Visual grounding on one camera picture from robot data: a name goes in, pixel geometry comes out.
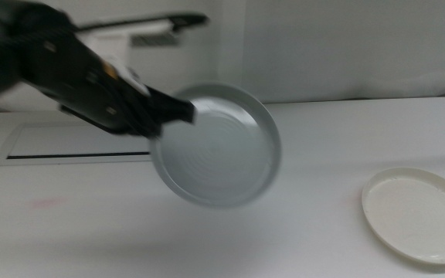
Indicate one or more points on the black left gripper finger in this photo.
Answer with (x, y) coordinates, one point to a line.
(149, 131)
(172, 110)

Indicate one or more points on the grey shallow plastic bowl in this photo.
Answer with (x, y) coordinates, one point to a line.
(222, 154)

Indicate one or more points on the white shallow plastic bowl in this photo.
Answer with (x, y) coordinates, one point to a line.
(419, 216)

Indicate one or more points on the white backdrop curtain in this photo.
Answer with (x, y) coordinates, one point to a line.
(342, 50)

